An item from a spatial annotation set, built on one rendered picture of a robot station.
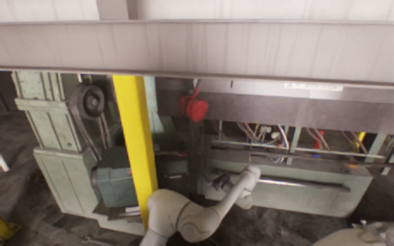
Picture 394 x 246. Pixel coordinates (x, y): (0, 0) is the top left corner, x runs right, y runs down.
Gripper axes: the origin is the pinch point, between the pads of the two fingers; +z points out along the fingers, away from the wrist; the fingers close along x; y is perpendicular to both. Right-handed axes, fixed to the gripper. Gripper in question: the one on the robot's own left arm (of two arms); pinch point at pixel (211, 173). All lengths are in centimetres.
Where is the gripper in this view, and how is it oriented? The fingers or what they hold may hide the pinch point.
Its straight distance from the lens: 156.0
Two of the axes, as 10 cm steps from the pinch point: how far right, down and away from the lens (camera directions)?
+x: 7.9, -2.9, 5.4
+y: 0.0, 8.8, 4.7
